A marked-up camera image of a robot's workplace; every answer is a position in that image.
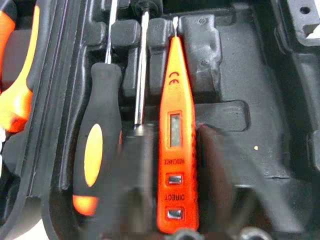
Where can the orange voltage tester pen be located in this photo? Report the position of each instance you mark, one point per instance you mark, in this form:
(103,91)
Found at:
(175,100)

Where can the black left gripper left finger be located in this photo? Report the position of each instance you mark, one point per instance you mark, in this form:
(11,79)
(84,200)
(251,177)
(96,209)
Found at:
(137,175)

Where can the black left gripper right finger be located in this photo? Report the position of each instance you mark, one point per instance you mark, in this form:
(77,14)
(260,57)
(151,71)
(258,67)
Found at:
(225,175)

